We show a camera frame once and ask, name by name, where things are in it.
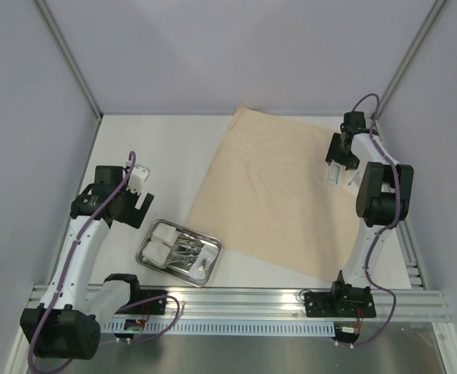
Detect beige cloth drape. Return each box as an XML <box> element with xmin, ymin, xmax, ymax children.
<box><xmin>187</xmin><ymin>108</ymin><xmax>360</xmax><ymax>281</ymax></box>

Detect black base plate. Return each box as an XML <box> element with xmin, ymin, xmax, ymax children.
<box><xmin>114</xmin><ymin>288</ymin><xmax>168</xmax><ymax>316</ymax></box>
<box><xmin>298</xmin><ymin>289</ymin><xmax>377</xmax><ymax>319</ymax></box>

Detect long steel hemostat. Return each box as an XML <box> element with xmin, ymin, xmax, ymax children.
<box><xmin>177</xmin><ymin>233</ymin><xmax>203</xmax><ymax>246</ymax></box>

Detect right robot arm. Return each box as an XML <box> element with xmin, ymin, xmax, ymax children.
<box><xmin>325</xmin><ymin>110</ymin><xmax>414</xmax><ymax>316</ymax></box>

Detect aluminium mounting rail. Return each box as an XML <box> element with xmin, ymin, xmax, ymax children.
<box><xmin>25</xmin><ymin>284</ymin><xmax>453</xmax><ymax>324</ymax></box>

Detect left aluminium frame post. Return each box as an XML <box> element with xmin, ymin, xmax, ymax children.
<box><xmin>33</xmin><ymin>0</ymin><xmax>104</xmax><ymax>124</ymax></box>

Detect slotted grey cable duct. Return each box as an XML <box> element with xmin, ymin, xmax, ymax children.
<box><xmin>101</xmin><ymin>318</ymin><xmax>336</xmax><ymax>337</ymax></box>

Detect steel hemostat forceps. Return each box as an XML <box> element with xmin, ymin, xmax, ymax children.
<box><xmin>166</xmin><ymin>251</ymin><xmax>199</xmax><ymax>269</ymax></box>
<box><xmin>171</xmin><ymin>244</ymin><xmax>202</xmax><ymax>254</ymax></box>

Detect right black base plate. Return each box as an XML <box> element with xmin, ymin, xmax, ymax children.
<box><xmin>298</xmin><ymin>289</ymin><xmax>377</xmax><ymax>319</ymax></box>

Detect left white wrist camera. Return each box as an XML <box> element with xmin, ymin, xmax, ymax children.
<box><xmin>126</xmin><ymin>164</ymin><xmax>149</xmax><ymax>195</ymax></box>

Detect white gauze pad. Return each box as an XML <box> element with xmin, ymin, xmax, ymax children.
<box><xmin>142</xmin><ymin>241</ymin><xmax>170</xmax><ymax>267</ymax></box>
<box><xmin>152</xmin><ymin>223</ymin><xmax>180</xmax><ymax>246</ymax></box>

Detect aluminium frame post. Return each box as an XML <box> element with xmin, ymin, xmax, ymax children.
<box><xmin>376</xmin><ymin>0</ymin><xmax>450</xmax><ymax>119</ymax></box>
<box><xmin>33</xmin><ymin>0</ymin><xmax>104</xmax><ymax>124</ymax></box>

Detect right aluminium frame post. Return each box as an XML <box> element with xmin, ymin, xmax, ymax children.
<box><xmin>376</xmin><ymin>0</ymin><xmax>450</xmax><ymax>119</ymax></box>

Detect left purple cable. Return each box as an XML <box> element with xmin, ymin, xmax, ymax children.
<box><xmin>27</xmin><ymin>150</ymin><xmax>185</xmax><ymax>374</ymax></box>

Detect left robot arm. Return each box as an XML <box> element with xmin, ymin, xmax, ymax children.
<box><xmin>20</xmin><ymin>162</ymin><xmax>154</xmax><ymax>360</ymax></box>

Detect stainless steel tray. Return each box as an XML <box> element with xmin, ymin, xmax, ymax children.
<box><xmin>135</xmin><ymin>219</ymin><xmax>222</xmax><ymax>288</ymax></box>

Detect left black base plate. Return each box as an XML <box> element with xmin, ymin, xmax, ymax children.
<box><xmin>114</xmin><ymin>288</ymin><xmax>168</xmax><ymax>316</ymax></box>

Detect green white suture packet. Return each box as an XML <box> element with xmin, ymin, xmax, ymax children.
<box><xmin>325</xmin><ymin>162</ymin><xmax>346</xmax><ymax>188</ymax></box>

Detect clear blister packet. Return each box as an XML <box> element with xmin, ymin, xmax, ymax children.
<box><xmin>188</xmin><ymin>245</ymin><xmax>219</xmax><ymax>281</ymax></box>

